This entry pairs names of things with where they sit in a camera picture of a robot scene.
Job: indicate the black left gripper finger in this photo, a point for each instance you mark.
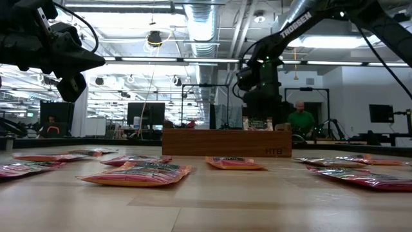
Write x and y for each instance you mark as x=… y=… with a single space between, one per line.
x=80 y=48
x=75 y=67

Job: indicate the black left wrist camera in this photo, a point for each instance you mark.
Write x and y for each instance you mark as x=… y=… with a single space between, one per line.
x=71 y=87

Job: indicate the wooden three-slot organizer box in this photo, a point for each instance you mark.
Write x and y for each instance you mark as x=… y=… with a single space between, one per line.
x=225 y=143

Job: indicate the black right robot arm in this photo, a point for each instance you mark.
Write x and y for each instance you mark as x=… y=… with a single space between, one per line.
x=296 y=25

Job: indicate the white column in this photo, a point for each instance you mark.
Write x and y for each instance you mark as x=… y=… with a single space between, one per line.
x=80 y=116

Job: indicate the black metal rig frame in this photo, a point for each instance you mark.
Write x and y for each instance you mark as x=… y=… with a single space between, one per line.
x=206 y=85
x=305 y=89

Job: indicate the person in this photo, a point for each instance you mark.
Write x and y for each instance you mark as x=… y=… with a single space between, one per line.
x=51 y=119
x=301 y=121

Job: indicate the black partition panel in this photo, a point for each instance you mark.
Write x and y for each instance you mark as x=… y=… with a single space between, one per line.
x=62 y=111

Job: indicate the black background robot arm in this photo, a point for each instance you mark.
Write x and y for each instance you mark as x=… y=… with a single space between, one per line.
x=13 y=127
x=334 y=126

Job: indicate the long ceiling light strip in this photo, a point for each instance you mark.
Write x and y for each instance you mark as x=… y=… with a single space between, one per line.
x=161 y=59
x=334 y=63

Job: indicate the black chair orange stripe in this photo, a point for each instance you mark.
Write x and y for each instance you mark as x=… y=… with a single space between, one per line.
x=53 y=131

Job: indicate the red strawberry tea bag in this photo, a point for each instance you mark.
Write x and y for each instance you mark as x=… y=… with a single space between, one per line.
x=135 y=160
x=370 y=182
x=25 y=169

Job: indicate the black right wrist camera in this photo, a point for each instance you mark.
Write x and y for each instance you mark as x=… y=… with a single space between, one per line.
x=246 y=79

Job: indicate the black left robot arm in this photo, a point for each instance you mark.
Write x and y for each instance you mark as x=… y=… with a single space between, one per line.
x=16 y=45

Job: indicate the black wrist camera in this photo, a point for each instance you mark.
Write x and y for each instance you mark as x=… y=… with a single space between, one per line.
x=246 y=79
x=71 y=87

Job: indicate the silver ceiling air duct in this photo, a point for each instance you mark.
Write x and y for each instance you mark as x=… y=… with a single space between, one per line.
x=202 y=32

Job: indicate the orange peach tea bag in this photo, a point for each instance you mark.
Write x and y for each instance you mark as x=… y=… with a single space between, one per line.
x=48 y=158
x=233 y=164
x=138 y=177
x=383 y=161

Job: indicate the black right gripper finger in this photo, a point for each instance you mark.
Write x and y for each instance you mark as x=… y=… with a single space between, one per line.
x=264 y=106

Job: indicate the black wall monitor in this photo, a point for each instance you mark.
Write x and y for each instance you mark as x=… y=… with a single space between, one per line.
x=381 y=113

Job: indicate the black aluminium table frame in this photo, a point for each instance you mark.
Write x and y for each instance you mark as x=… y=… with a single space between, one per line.
x=80 y=142

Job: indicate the grey-blue partition screen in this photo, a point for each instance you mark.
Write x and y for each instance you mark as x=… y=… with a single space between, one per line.
x=227 y=116

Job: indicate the black computer monitor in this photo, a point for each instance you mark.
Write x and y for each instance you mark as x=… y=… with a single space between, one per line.
x=151 y=113

